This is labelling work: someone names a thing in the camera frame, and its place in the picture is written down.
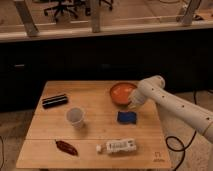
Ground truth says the orange ceramic bowl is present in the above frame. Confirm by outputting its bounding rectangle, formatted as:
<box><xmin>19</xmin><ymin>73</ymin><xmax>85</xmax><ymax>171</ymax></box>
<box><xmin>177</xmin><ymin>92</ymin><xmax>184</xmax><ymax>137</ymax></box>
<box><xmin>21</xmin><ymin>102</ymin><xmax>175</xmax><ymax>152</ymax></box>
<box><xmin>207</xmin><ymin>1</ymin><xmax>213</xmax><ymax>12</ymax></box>
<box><xmin>109</xmin><ymin>82</ymin><xmax>136</xmax><ymax>106</ymax></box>

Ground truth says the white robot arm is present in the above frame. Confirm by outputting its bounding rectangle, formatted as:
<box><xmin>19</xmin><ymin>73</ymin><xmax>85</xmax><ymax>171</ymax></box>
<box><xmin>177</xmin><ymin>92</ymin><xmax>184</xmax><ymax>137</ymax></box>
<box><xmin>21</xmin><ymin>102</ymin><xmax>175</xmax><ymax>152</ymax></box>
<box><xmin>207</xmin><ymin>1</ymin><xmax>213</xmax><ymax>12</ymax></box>
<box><xmin>129</xmin><ymin>75</ymin><xmax>213</xmax><ymax>144</ymax></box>

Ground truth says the blue sponge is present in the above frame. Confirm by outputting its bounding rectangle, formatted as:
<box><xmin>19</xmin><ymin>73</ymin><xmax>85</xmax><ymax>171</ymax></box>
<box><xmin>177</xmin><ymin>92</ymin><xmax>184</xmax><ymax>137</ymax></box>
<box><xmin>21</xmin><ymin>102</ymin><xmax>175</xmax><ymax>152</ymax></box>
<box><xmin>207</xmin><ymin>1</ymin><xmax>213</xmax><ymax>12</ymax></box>
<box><xmin>117</xmin><ymin>111</ymin><xmax>137</xmax><ymax>124</ymax></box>

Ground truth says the white plastic bottle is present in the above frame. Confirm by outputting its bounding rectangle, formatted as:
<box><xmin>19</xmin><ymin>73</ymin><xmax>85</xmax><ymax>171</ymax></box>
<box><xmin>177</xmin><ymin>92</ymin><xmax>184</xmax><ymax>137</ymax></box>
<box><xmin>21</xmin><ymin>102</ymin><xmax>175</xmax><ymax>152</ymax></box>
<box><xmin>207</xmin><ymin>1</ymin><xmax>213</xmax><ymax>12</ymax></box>
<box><xmin>105</xmin><ymin>138</ymin><xmax>137</xmax><ymax>154</ymax></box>

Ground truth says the white plastic cup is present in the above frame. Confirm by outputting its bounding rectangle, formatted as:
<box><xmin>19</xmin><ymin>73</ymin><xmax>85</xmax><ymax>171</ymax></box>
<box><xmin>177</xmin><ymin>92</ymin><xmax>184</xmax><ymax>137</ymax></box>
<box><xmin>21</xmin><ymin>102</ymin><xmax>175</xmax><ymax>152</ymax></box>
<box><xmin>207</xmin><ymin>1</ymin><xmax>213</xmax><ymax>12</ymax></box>
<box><xmin>66</xmin><ymin>107</ymin><xmax>84</xmax><ymax>129</ymax></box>

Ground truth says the wooden table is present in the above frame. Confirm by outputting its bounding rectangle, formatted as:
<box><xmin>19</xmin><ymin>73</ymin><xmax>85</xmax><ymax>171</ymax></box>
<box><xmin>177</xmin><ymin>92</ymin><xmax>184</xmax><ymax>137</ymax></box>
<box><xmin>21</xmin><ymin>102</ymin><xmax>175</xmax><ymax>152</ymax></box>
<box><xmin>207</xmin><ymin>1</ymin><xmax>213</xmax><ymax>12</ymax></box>
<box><xmin>16</xmin><ymin>81</ymin><xmax>171</xmax><ymax>169</ymax></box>

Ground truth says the black rectangular case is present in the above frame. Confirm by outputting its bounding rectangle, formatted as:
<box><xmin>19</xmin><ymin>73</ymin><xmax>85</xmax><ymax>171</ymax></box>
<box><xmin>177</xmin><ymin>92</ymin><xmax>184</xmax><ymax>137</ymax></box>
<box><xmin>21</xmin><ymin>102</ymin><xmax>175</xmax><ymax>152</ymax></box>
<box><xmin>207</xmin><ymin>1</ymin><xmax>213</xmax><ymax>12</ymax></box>
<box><xmin>42</xmin><ymin>94</ymin><xmax>68</xmax><ymax>109</ymax></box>

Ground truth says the black office chair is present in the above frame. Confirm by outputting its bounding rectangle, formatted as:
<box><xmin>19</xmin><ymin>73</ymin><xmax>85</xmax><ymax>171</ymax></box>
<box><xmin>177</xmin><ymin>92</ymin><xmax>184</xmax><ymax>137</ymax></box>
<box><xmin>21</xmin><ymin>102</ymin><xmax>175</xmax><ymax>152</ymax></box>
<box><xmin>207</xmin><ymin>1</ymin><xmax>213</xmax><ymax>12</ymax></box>
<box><xmin>44</xmin><ymin>0</ymin><xmax>78</xmax><ymax>19</ymax></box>

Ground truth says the black cable on floor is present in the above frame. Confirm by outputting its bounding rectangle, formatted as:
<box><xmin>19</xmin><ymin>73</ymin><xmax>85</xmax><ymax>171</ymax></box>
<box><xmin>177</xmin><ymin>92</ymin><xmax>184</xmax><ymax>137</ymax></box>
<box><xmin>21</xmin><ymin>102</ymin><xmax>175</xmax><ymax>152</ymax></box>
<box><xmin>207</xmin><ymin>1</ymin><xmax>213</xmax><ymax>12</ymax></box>
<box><xmin>164</xmin><ymin>89</ymin><xmax>199</xmax><ymax>171</ymax></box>

